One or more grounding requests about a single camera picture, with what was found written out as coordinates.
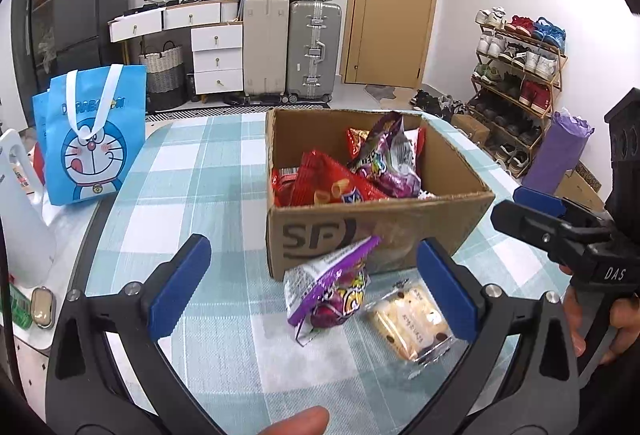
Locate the clear cake pastry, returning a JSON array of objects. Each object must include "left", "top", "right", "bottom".
[{"left": 364, "top": 278, "right": 458, "bottom": 372}]

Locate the large purple snack bag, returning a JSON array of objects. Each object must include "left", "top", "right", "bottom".
[{"left": 347, "top": 111, "right": 422, "bottom": 199}]

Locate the small purple snack bag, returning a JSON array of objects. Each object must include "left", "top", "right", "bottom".
[{"left": 283, "top": 236, "right": 381, "bottom": 346}]

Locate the red cone snack bag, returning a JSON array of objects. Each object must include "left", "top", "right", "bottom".
[{"left": 290, "top": 150, "right": 388, "bottom": 207}]

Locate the red orange snack bag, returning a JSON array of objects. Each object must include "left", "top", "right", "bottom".
[{"left": 271, "top": 168, "right": 298, "bottom": 208}]

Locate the right hand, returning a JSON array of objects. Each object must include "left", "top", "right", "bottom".
[{"left": 563, "top": 287, "right": 640, "bottom": 365}]

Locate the left hand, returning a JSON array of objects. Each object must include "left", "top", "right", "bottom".
[{"left": 260, "top": 406, "right": 330, "bottom": 435}]

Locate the purple rolled mat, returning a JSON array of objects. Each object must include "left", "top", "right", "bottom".
[{"left": 522, "top": 108, "right": 594, "bottom": 195}]

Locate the small cardboard box on floor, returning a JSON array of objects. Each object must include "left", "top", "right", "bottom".
[{"left": 451, "top": 114, "right": 490, "bottom": 146}]

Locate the shoe rack with shoes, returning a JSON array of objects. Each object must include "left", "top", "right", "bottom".
[{"left": 466, "top": 7, "right": 566, "bottom": 178}]

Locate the white red snack bag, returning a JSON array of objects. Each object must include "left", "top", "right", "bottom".
[{"left": 404, "top": 128, "right": 435, "bottom": 200}]

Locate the white appliance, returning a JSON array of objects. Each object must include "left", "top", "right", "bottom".
[{"left": 1, "top": 129, "right": 56, "bottom": 288}]

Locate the checked teal tablecloth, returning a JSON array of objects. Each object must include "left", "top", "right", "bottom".
[{"left": 84, "top": 110, "right": 574, "bottom": 435}]

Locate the SF Express cardboard box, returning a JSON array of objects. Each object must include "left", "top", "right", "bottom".
[{"left": 266, "top": 109, "right": 495, "bottom": 281}]

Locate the blue Doraemon tote bag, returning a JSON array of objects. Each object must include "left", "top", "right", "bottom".
[{"left": 32, "top": 64, "right": 146, "bottom": 207}]

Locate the silver suitcase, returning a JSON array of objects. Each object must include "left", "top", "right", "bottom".
[{"left": 286, "top": 1, "right": 342, "bottom": 103}]

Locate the woven laundry basket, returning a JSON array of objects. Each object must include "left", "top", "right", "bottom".
[{"left": 139, "top": 40, "right": 188, "bottom": 114}]

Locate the beige suitcase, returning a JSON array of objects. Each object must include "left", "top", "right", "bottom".
[{"left": 243, "top": 0, "right": 290, "bottom": 97}]

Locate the white drawer desk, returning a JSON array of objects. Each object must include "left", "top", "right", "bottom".
[{"left": 108, "top": 0, "right": 244, "bottom": 96}]

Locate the dark glass cabinet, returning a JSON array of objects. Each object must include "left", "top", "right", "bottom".
[{"left": 11, "top": 0, "right": 56, "bottom": 126}]

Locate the dark grey refrigerator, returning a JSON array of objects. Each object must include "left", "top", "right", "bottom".
[{"left": 53, "top": 0, "right": 129, "bottom": 76}]

